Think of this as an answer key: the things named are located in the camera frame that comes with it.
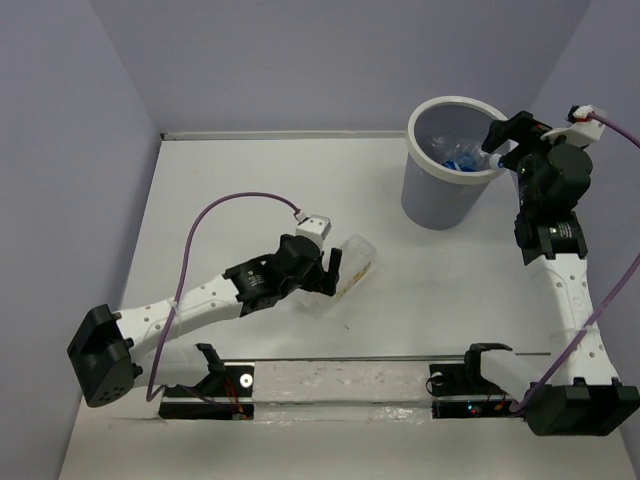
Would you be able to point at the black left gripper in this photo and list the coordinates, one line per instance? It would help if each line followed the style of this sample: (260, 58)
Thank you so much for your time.
(324, 281)

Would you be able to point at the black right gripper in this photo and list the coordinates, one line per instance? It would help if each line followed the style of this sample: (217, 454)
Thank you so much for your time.
(502, 130)

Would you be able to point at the large ribbed clear bottle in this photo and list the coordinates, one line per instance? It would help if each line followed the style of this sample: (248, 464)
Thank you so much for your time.
(357, 259)

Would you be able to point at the blue label bottle white cap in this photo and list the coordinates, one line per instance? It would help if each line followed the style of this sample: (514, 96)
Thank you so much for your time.
(468, 162)

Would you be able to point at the crushed clear bottle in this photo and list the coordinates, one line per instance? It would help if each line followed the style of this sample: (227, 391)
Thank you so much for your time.
(448, 147)

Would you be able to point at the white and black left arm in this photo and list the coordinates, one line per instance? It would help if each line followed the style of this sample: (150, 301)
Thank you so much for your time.
(114, 352)

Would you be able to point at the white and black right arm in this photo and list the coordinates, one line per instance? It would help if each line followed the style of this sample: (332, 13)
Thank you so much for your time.
(581, 393)

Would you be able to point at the grey bin with white rim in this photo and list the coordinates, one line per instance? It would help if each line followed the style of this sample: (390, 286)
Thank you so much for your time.
(433, 196)

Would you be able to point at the white foam strip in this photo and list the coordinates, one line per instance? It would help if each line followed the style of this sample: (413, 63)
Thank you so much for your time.
(341, 390)

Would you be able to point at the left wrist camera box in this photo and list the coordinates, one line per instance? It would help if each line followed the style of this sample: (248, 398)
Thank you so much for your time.
(313, 227)

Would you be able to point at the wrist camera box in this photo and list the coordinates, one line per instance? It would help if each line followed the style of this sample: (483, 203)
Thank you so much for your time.
(582, 130)
(313, 227)

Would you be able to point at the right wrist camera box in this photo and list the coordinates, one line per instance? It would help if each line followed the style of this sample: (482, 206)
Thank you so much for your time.
(582, 130)

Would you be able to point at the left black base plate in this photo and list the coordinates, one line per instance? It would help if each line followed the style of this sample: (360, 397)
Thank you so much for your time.
(224, 394)

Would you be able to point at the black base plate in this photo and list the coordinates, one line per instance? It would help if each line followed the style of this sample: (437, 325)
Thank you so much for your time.
(484, 384)
(224, 394)

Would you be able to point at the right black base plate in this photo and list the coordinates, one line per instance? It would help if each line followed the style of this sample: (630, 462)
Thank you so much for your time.
(484, 384)

